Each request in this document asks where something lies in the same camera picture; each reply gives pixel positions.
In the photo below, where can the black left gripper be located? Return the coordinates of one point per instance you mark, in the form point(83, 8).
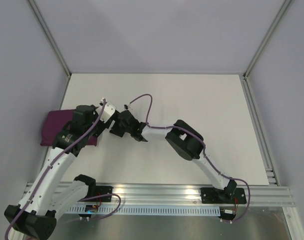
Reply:
point(102, 125)

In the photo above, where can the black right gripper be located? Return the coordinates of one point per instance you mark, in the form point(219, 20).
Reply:
point(136, 130)

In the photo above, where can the purple cloth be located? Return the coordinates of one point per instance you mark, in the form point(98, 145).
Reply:
point(54, 125)

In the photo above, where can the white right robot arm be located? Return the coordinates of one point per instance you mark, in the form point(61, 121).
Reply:
point(185, 141)

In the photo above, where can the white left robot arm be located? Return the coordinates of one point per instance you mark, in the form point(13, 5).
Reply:
point(38, 212)

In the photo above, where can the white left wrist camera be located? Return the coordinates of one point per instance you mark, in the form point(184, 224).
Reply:
point(106, 110)

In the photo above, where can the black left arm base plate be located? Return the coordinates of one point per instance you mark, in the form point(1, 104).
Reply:
point(103, 190)

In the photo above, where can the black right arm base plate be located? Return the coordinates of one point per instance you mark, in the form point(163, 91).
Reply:
point(211, 195)

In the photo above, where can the left aluminium frame post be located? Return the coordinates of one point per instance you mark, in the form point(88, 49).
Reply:
point(48, 35)

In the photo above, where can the aluminium frame post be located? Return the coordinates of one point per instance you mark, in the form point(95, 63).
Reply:
point(284, 8)
point(48, 35)

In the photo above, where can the right aluminium side rail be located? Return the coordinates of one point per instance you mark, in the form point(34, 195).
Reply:
point(271, 171)

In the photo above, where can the aluminium front frame rail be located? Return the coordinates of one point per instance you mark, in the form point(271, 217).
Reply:
point(190, 195)

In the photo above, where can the right aluminium frame post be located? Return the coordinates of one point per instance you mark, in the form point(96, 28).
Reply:
point(284, 8)

